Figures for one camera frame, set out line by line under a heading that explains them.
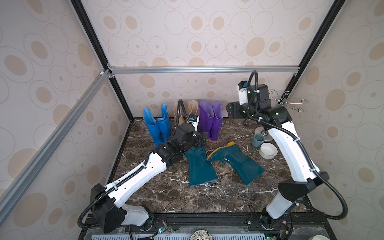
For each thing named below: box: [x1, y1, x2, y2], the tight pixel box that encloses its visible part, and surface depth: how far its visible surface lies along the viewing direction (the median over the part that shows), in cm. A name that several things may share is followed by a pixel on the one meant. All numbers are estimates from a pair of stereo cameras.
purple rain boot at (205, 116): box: [198, 100, 214, 139], surface depth 96 cm
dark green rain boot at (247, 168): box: [206, 141, 266, 186], surface depth 93 cm
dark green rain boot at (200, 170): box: [184, 146, 218, 187], surface depth 91 cm
